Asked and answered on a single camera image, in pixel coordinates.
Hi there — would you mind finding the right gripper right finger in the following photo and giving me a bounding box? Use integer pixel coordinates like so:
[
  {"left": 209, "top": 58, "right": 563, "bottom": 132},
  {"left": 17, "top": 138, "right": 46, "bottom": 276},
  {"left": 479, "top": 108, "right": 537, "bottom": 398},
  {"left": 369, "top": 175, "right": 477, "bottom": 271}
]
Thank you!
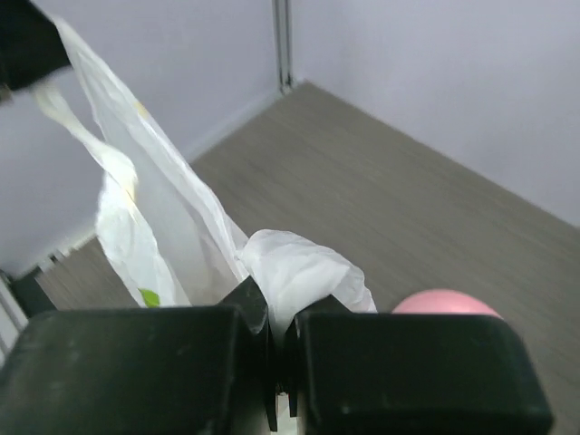
[{"left": 285, "top": 296, "right": 554, "bottom": 434}]

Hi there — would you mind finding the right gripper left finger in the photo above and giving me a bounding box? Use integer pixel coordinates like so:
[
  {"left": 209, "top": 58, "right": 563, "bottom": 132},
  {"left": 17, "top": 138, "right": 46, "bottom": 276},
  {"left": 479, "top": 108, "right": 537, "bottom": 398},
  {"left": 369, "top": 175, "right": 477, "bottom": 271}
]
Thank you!
[{"left": 1, "top": 279, "right": 277, "bottom": 434}]

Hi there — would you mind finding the white plastic bag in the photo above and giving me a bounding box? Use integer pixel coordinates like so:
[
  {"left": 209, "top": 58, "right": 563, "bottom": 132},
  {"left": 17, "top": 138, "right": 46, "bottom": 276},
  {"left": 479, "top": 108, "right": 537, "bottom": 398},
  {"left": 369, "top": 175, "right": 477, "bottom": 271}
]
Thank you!
[{"left": 34, "top": 19, "right": 376, "bottom": 336}]

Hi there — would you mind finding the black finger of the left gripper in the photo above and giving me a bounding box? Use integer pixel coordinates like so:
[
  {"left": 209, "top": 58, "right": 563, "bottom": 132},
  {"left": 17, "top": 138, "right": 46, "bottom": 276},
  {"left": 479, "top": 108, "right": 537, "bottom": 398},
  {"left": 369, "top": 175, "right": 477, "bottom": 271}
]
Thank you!
[{"left": 0, "top": 0, "right": 71, "bottom": 92}]

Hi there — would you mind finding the pink plate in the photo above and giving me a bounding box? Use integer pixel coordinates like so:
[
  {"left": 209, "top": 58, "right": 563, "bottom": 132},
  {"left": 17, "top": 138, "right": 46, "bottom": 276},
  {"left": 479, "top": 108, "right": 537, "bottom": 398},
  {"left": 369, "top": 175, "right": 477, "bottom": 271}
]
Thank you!
[{"left": 392, "top": 289, "right": 500, "bottom": 318}]

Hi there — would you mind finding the aluminium corner profile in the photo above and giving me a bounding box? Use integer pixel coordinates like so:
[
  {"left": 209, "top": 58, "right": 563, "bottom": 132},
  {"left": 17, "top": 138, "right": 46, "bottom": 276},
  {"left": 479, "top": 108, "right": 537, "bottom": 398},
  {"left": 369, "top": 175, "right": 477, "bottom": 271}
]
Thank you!
[{"left": 272, "top": 0, "right": 295, "bottom": 95}]

